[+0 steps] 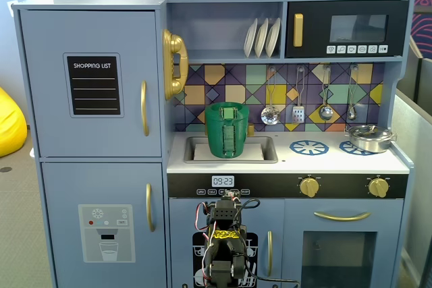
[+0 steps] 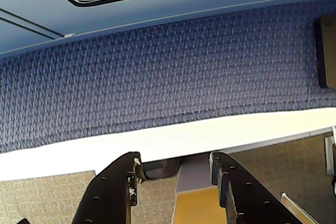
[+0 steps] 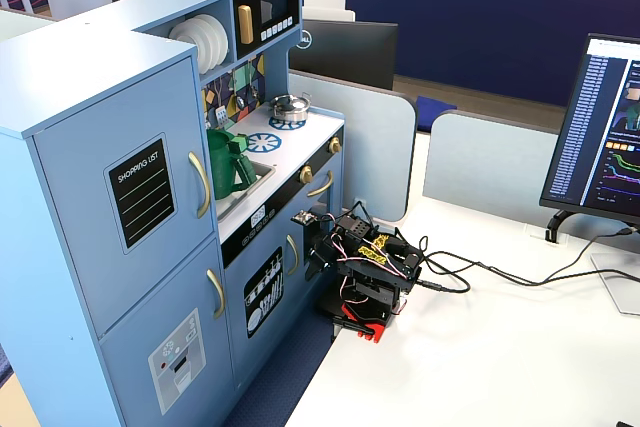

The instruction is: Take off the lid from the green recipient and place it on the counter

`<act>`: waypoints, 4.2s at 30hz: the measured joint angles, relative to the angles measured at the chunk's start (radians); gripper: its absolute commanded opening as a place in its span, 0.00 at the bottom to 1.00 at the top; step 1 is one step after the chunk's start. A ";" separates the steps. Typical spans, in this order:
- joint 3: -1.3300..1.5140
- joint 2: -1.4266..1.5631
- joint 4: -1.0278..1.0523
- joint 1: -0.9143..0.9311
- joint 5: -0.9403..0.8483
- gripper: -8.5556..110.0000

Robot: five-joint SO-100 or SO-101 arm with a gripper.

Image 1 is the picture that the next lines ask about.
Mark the white toy plate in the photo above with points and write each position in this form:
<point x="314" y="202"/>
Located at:
<point x="249" y="40"/>
<point x="261" y="39"/>
<point x="272" y="38"/>

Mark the gold toy telephone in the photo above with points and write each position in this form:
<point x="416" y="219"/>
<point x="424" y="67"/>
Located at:
<point x="173" y="45"/>

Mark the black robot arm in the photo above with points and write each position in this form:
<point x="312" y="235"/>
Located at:
<point x="226" y="214"/>

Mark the gold stove knob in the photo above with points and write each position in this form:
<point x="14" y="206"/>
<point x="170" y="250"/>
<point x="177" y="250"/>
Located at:
<point x="309" y="187"/>
<point x="378" y="187"/>

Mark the green round bowl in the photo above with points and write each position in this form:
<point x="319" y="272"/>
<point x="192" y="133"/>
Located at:
<point x="212" y="110"/>

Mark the black dishwasher sticker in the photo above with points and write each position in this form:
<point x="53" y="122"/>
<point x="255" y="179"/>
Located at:
<point x="197" y="244"/>

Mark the steel slotted spatula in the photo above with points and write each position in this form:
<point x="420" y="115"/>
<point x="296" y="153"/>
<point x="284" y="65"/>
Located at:
<point x="298" y="115"/>

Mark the blue fridge door with dispenser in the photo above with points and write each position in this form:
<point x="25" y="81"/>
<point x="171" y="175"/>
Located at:
<point x="60" y="187"/>

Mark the black control panel strip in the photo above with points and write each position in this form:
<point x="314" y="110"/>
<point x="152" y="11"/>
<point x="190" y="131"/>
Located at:
<point x="270" y="185"/>

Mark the small steel spoon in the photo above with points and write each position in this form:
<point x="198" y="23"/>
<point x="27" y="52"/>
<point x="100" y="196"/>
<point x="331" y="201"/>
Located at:
<point x="351" y="113"/>

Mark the steel pot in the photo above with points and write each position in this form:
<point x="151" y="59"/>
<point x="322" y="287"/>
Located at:
<point x="369" y="145"/>

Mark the black microwave door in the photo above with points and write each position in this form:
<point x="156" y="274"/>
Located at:
<point x="314" y="25"/>

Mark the grey toy sink basin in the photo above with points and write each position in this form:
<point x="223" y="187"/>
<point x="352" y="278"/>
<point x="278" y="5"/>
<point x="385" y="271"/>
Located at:
<point x="270" y="151"/>

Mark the steel slotted skimmer spoon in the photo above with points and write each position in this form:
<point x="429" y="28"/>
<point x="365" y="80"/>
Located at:
<point x="270" y="116"/>

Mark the yellow bean bag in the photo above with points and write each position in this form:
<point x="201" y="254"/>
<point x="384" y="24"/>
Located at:
<point x="10" y="122"/>

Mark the grey office partition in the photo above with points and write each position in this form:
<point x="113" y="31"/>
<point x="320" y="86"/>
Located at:
<point x="411" y="149"/>

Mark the steel ladle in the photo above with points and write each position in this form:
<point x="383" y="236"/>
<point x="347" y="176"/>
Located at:
<point x="325" y="112"/>

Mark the blue oven door with window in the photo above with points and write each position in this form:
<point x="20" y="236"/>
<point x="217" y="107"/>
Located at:
<point x="293" y="220"/>

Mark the gold faucet stub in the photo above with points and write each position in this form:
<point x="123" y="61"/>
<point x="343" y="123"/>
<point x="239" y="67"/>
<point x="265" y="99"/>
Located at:
<point x="251" y="129"/>

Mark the blue fridge door with blackboard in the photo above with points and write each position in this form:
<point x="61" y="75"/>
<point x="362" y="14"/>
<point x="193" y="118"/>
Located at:
<point x="44" y="65"/>

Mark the blue dishwasher door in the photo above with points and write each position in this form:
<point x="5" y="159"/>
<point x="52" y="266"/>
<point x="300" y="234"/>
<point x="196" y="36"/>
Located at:
<point x="180" y="220"/>

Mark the black shopping list board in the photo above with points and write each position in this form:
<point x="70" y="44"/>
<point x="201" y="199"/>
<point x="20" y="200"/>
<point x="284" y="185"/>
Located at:
<point x="92" y="99"/>

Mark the grey ice dispenser sticker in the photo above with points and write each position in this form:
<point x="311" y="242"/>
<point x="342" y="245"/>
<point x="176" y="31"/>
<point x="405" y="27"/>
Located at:
<point x="87" y="244"/>

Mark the green 3D printed container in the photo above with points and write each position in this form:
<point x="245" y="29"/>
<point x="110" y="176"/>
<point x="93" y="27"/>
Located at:
<point x="214" y="139"/>

